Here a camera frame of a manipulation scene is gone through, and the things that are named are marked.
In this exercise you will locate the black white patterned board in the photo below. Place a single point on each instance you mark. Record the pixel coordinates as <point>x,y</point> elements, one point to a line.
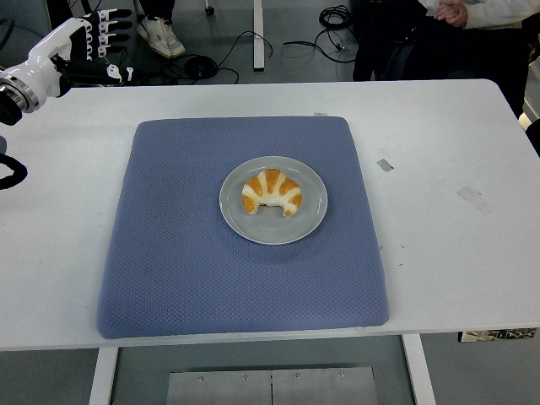
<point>498,335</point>

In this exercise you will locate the white background table foot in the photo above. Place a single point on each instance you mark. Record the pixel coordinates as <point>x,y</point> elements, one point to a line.
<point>258,38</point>

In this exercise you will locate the person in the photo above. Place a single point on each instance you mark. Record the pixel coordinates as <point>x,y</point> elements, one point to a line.
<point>443,50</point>

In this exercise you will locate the blue quilted mat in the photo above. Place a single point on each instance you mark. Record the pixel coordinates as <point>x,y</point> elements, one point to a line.
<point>177,253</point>

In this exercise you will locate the round grey plate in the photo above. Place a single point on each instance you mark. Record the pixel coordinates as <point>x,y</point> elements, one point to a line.
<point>274,230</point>

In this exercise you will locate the person's legs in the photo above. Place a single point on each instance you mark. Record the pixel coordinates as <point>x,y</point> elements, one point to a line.
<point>160,36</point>

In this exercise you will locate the white table leg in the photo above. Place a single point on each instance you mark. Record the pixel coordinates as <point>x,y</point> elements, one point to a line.
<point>419,371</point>
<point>103,375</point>

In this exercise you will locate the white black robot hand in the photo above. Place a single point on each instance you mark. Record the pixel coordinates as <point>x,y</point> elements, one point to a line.
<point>50,46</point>

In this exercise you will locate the orange white croissant bread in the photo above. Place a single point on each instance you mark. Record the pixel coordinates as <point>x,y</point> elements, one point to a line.
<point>272,185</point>

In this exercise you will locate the large pale tape piece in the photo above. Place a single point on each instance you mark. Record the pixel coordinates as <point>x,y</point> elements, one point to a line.
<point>474,199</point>

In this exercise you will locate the small grey tape piece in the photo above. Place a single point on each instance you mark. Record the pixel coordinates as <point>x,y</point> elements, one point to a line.
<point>385,165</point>

